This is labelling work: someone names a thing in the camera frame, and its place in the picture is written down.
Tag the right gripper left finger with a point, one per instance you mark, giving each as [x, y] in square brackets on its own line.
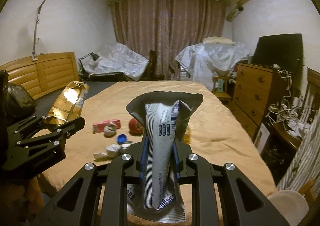
[130, 163]

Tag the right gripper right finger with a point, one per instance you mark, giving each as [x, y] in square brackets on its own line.
[188, 166]

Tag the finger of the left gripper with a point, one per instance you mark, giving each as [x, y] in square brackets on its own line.
[62, 129]
[26, 128]

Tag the gold foil bag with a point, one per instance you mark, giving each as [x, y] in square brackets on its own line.
[68, 105]

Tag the red round container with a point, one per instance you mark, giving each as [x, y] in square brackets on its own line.
[135, 127]

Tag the grey foil pouch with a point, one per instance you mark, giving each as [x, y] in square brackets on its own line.
[165, 116]

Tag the white trash bucket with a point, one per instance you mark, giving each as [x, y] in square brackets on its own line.
[291, 204]

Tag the white crumpled tissue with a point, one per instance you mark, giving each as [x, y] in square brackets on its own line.
[113, 151]

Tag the black garbage bag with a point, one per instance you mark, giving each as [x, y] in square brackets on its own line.
[20, 104]

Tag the yellow plastic wrapper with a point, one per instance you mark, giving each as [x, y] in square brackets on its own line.
[187, 136]

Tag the blue bottle cap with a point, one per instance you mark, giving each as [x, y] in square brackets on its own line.
[121, 139]

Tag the grey balled sock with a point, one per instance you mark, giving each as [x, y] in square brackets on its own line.
[110, 130]

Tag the tan bed blanket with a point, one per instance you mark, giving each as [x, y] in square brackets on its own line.
[231, 198]

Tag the pink red box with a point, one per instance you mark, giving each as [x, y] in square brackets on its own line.
[99, 127]

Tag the wooden headboard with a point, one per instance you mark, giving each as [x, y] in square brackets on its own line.
[49, 73]

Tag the black desk lamp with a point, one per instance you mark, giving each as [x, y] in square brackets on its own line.
[84, 63]

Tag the small wooden chair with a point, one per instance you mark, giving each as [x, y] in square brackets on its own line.
[220, 89]

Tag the left silver plastic cover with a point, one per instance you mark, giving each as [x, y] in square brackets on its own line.
[119, 58]

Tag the silver plastic cover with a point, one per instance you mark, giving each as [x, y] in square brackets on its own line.
[202, 62]
[119, 58]

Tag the wooden dresser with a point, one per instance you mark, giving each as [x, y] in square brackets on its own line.
[256, 88]

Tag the right silver plastic cover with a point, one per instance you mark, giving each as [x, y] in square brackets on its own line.
[202, 62]

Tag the striped cloth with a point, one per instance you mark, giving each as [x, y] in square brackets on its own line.
[305, 164]

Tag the brown curtain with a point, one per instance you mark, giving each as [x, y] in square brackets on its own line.
[166, 27]

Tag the black television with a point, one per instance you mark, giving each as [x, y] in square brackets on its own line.
[284, 50]

